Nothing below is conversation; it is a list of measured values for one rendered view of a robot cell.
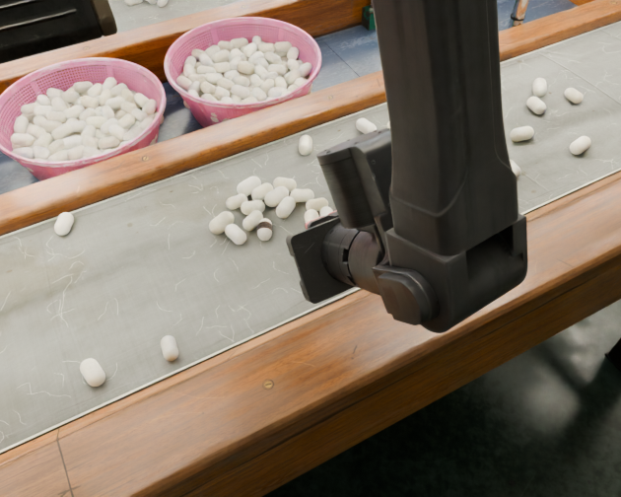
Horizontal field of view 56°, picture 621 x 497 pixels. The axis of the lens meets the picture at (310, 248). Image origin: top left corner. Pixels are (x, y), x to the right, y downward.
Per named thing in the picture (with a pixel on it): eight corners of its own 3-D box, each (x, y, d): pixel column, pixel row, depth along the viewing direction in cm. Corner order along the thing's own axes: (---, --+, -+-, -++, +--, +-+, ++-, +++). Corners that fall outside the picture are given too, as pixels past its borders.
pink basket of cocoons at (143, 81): (208, 146, 98) (200, 99, 91) (76, 237, 85) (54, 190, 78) (110, 86, 109) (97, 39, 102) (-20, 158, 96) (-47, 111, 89)
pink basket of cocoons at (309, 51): (348, 121, 103) (350, 75, 95) (207, 171, 94) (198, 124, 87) (280, 48, 117) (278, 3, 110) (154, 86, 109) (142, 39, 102)
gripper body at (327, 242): (282, 236, 52) (311, 243, 45) (379, 197, 55) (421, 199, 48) (304, 302, 53) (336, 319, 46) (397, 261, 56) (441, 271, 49)
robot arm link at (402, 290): (429, 332, 35) (526, 271, 38) (367, 154, 33) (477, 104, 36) (335, 304, 46) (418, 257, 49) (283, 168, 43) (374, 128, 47)
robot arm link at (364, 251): (398, 319, 42) (460, 285, 43) (366, 232, 40) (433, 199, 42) (356, 302, 48) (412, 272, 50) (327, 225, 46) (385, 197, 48)
